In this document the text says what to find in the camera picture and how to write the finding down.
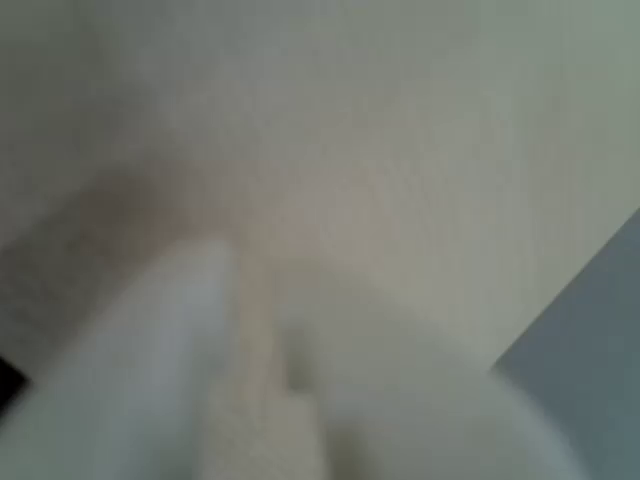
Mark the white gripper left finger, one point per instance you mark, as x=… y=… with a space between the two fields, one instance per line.
x=150 y=360

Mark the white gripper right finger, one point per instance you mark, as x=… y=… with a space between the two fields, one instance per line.
x=410 y=400

